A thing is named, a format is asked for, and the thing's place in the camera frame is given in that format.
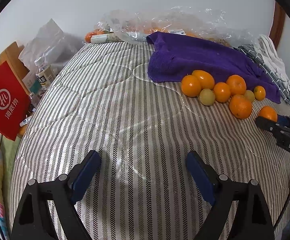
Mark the large orange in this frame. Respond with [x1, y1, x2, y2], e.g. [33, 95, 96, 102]
[229, 94, 253, 120]
[181, 75, 201, 98]

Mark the small orange far right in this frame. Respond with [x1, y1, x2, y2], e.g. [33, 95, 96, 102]
[253, 86, 266, 101]

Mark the small orange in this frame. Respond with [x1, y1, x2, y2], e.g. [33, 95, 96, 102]
[253, 86, 266, 101]
[213, 82, 231, 103]

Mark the yellow-green citrus right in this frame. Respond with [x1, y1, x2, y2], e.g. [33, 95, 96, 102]
[244, 90, 255, 103]

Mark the yellow-green citrus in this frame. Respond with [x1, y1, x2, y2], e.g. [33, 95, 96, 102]
[244, 90, 255, 103]
[198, 88, 216, 106]

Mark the orange back right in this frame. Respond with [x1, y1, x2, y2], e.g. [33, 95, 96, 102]
[226, 75, 247, 96]

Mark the small orange middle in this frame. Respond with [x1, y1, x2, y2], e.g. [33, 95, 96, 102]
[213, 82, 231, 103]

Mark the yellow-green citrus left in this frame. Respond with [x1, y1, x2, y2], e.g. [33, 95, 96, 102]
[198, 88, 216, 106]

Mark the dark checked cloth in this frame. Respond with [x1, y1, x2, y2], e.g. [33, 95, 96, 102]
[235, 44, 290, 105]

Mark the white folded towel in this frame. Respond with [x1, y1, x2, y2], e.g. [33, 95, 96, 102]
[254, 34, 290, 92]

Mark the orange behind left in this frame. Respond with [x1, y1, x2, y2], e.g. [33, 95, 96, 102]
[192, 70, 215, 90]

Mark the striped quilt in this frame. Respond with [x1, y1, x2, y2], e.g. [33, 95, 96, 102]
[8, 42, 290, 239]

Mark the red paper bag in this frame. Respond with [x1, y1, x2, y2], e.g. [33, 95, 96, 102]
[0, 61, 31, 140]

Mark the plastic water bottle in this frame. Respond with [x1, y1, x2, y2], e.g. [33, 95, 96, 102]
[34, 57, 55, 90]

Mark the clear plastic bag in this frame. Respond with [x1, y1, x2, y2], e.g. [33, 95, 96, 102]
[95, 6, 256, 47]

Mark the purple towel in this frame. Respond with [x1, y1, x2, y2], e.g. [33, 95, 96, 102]
[147, 32, 281, 104]

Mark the wooden board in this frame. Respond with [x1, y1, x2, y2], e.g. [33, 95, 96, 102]
[0, 42, 30, 95]

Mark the grey plastic bag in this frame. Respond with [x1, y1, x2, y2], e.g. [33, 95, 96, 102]
[18, 19, 84, 75]

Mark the orange fruit behind tube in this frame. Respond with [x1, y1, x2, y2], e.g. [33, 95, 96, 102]
[85, 29, 110, 43]

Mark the white rolled tube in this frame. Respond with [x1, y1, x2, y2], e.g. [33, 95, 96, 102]
[91, 33, 122, 44]

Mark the brown wooden door frame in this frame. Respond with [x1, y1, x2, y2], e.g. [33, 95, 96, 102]
[269, 2, 286, 49]

